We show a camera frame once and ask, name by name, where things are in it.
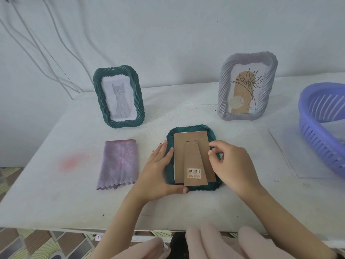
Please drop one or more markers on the brown cardboard backing board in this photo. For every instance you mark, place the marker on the brown cardboard backing board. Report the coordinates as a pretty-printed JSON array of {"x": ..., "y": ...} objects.
[{"x": 194, "y": 148}]

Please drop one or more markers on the person's left forearm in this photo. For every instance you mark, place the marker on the person's left forearm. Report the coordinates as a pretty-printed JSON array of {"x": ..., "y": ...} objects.
[{"x": 121, "y": 229}]

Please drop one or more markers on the person's left hand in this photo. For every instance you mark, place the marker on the person's left hand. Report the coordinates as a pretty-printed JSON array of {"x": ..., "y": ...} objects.
[{"x": 153, "y": 180}]

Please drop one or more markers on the purple plastic basket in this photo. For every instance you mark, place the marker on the purple plastic basket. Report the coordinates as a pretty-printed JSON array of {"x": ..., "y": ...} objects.
[{"x": 312, "y": 142}]

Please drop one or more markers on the person's right hand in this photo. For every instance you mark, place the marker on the person's right hand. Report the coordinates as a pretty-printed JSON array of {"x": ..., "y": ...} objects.
[{"x": 237, "y": 169}]

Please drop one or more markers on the person's right forearm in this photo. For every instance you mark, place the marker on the person's right forearm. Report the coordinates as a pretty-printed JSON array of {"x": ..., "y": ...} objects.
[{"x": 288, "y": 226}]

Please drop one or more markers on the purple cleaning cloth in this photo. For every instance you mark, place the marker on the purple cleaning cloth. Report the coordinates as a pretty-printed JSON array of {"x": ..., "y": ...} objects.
[{"x": 118, "y": 164}]

